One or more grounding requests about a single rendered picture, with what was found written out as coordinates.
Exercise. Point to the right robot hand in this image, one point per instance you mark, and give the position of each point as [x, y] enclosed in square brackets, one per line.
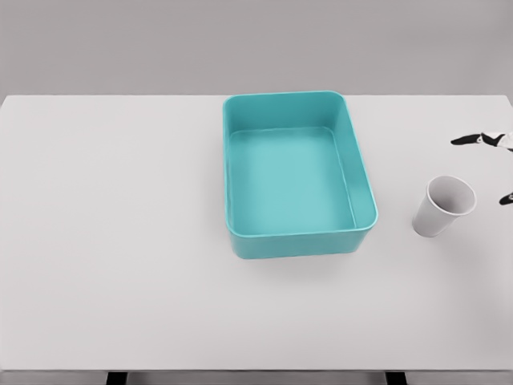
[497, 140]

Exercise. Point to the white paper cup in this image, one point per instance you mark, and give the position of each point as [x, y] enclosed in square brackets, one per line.
[435, 216]

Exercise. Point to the teal plastic basket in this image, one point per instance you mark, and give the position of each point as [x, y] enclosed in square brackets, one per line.
[288, 180]

